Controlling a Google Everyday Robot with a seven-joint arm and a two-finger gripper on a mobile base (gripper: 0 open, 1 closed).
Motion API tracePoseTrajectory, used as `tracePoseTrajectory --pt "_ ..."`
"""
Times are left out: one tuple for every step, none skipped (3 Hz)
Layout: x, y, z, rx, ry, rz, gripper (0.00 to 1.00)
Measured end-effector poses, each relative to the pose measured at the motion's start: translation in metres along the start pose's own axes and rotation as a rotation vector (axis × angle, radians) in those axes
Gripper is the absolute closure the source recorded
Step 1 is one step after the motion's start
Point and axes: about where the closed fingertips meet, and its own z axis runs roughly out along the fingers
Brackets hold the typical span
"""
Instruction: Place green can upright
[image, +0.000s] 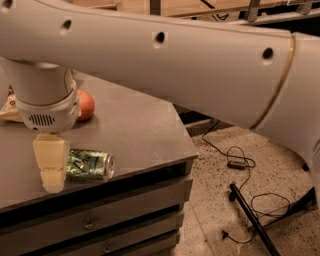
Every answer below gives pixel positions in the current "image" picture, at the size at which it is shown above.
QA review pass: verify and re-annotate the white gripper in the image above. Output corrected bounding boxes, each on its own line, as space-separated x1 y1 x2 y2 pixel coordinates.
16 81 81 193

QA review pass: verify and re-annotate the green soda can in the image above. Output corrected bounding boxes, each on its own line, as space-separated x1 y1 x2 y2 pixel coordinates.
66 149 115 182

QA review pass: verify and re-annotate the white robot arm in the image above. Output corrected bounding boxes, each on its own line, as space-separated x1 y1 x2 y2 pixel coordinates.
0 0 320 182

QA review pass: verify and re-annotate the brown chip bag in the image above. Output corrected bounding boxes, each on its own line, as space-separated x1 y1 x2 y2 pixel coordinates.
0 86 23 123

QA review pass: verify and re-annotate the red apple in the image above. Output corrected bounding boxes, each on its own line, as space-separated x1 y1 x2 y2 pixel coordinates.
77 90 95 121

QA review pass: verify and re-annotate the grey drawer cabinet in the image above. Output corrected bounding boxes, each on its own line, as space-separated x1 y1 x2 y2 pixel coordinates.
0 75 197 256

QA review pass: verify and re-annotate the black power adapter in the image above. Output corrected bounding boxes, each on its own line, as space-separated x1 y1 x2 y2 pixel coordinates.
227 161 246 170

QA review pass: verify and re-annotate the black stand leg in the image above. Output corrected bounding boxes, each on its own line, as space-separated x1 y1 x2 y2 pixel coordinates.
229 183 317 256

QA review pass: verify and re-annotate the black cable on floor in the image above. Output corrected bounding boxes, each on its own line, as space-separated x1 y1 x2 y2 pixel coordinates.
201 120 292 245

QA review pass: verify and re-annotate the metal rail frame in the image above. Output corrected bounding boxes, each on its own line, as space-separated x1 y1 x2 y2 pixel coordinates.
146 0 320 26

